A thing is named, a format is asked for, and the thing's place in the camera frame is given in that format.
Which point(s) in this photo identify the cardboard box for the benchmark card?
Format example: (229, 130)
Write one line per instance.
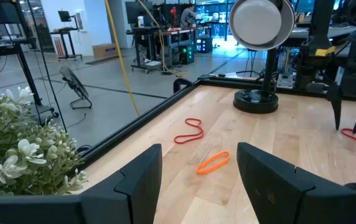
(104, 50)

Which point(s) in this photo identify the white bottle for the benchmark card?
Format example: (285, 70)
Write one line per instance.
(140, 21)

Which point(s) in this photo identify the black monitor on stand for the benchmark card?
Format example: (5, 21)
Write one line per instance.
(64, 15)

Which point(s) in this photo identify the potted artificial plant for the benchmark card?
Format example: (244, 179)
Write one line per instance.
(16, 149)

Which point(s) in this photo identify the computer tower green lights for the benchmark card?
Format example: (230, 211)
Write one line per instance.
(185, 54)

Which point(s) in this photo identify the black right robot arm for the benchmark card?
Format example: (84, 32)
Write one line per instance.
(318, 31)

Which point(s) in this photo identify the black floor fan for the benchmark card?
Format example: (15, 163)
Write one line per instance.
(73, 81)

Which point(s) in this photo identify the orange rubber band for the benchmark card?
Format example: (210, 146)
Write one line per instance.
(198, 170)

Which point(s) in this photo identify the thin red rubber band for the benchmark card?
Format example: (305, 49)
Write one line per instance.
(175, 140)

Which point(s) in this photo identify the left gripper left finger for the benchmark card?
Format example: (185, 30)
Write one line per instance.
(134, 193)

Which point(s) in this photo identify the black aluminium table frame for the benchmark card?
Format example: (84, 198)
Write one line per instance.
(134, 126)

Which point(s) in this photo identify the black work desk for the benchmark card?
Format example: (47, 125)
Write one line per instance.
(147, 31)

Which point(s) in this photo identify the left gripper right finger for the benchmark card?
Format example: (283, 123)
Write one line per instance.
(268, 186)

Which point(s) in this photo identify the black equipment stand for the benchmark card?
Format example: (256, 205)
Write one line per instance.
(25, 65)

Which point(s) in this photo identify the black desk lamp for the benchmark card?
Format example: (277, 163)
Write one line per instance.
(255, 102)

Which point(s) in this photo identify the person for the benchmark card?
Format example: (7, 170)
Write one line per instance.
(189, 17)

